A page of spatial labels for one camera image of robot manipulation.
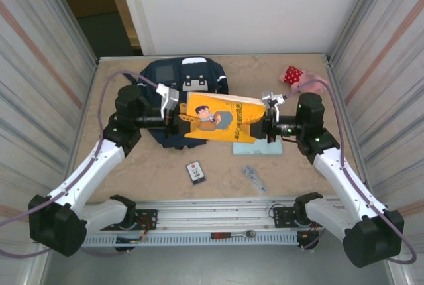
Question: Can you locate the light blue pencil case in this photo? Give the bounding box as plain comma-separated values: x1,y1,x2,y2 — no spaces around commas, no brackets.
231,138,284,156

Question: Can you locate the yellow cartoon cover book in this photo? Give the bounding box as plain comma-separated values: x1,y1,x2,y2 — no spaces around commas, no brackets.
183,91,268,144

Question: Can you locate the navy blue backpack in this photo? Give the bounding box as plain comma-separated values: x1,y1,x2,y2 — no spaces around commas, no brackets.
137,55,230,150

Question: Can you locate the pink plush toy red dress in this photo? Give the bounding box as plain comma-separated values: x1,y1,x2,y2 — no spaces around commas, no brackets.
278,64,331,95

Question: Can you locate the small black white-labelled packet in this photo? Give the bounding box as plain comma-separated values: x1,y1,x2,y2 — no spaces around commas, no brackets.
185,161,207,186

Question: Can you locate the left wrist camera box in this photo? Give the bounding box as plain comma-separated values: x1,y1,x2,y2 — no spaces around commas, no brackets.
155,82,182,119

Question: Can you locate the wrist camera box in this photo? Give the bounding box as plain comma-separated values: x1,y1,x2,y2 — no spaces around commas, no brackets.
261,89,286,109
155,82,182,119

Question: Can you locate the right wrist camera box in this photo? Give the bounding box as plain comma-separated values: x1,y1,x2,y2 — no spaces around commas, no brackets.
261,89,286,109

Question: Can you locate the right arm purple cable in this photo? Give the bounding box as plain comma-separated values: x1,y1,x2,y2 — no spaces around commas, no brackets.
283,78,417,264

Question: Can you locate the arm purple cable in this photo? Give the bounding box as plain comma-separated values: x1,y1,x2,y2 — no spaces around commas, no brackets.
0,70,166,259
283,78,417,264

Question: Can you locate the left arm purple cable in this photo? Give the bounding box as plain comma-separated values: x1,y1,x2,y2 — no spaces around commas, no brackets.
0,70,166,259

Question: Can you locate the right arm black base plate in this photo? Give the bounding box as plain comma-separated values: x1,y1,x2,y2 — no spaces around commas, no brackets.
272,205,301,229

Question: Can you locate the beige door frame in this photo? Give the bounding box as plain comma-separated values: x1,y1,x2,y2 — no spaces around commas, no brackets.
101,0,156,56

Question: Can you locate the aluminium rail frame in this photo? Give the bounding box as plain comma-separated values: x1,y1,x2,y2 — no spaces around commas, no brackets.
35,198,395,233

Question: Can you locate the red handled ratchet wrench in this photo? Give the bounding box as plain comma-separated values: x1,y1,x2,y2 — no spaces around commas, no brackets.
211,229,256,239

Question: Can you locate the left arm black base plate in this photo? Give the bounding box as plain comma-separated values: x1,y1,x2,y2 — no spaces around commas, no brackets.
132,209,158,231

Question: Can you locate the slotted grey cable duct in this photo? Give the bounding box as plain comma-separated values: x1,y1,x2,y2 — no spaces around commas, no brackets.
82,233,299,248

